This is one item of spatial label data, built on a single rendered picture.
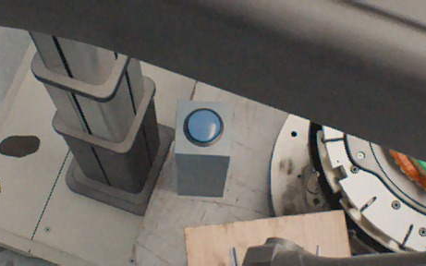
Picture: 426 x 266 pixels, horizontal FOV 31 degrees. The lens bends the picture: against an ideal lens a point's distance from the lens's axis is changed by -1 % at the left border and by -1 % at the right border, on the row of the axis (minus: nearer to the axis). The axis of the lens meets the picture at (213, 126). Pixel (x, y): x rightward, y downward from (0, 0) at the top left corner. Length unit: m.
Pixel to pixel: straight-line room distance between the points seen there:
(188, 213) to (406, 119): 0.99
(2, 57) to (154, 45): 1.96
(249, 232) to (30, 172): 0.95
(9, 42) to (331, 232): 1.43
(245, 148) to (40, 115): 0.71
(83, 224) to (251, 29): 1.55
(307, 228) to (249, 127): 0.36
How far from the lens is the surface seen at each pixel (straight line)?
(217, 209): 1.20
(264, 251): 0.59
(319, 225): 0.92
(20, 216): 1.77
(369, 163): 0.91
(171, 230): 1.19
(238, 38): 0.20
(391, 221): 0.90
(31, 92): 1.84
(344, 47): 0.20
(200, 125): 0.95
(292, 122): 1.22
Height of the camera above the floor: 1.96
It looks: 73 degrees down
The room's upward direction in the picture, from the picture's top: 5 degrees clockwise
